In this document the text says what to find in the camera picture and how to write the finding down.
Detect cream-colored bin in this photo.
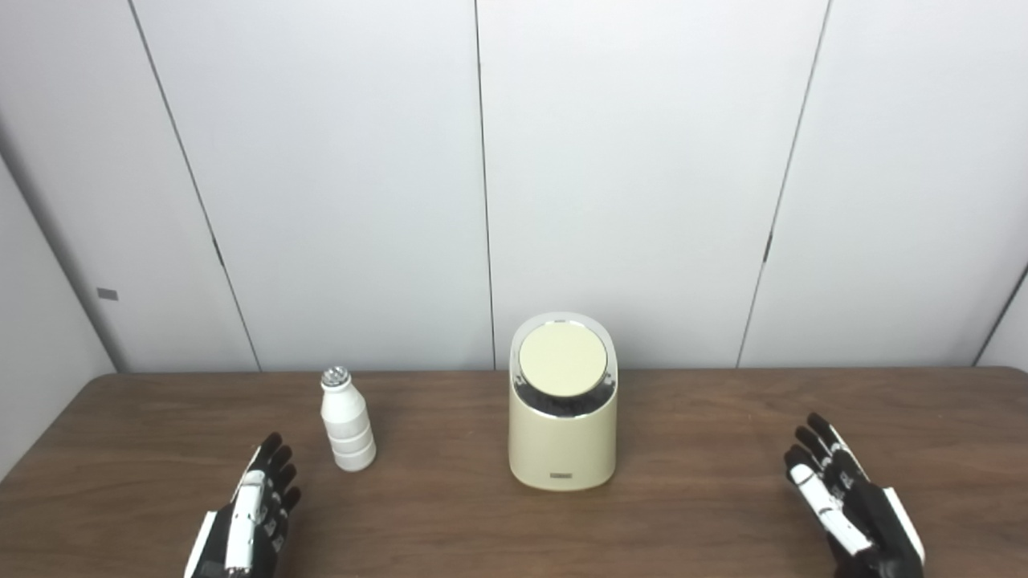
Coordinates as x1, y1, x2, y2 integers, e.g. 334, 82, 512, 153
508, 312, 619, 491

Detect small white plastic bottle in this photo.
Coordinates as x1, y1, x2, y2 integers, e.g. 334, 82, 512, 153
320, 366, 377, 472

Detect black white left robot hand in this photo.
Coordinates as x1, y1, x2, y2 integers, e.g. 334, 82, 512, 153
184, 432, 302, 578

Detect cream round bin lid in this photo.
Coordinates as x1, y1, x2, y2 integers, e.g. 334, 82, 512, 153
518, 321, 609, 397

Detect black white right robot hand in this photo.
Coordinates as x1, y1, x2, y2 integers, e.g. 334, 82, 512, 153
784, 413, 926, 578

